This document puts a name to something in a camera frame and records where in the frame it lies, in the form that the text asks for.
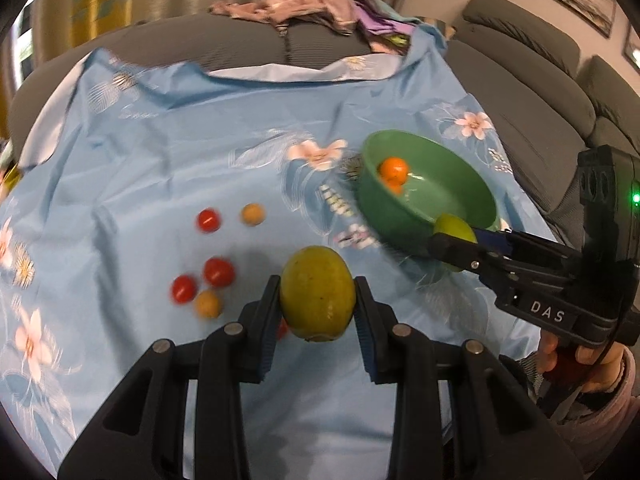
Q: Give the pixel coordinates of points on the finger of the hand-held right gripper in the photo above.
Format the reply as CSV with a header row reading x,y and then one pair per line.
x,y
460,252
495,242

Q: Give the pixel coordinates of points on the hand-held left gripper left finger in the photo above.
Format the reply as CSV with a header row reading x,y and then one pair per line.
x,y
269,330

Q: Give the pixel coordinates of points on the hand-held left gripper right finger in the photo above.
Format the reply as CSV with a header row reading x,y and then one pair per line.
x,y
364,330

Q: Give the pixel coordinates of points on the yellow-green oval fruit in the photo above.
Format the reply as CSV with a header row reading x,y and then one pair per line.
x,y
452,227
317,292

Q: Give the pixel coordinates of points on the tan longan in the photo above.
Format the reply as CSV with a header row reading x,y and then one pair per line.
x,y
206,305
251,214

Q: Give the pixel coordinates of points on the green bowl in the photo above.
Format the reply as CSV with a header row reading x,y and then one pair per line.
x,y
450,180

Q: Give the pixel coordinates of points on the red cherry tomato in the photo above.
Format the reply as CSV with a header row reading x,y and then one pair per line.
x,y
218,271
183,288
207,220

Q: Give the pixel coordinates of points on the person's right forearm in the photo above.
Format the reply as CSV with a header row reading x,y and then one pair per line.
x,y
600,425

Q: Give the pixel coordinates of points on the person's right hand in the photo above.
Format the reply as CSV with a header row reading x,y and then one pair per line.
x,y
605,375

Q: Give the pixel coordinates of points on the grey sofa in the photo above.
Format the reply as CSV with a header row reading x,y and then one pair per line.
x,y
525,110

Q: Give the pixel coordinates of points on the blue floral cloth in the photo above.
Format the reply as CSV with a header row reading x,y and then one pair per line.
x,y
150,135

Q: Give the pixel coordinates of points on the purple cloth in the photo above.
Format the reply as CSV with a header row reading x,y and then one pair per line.
x,y
380,25

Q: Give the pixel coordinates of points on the yellow patterned curtain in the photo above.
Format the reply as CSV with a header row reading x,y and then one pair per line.
x,y
95,0

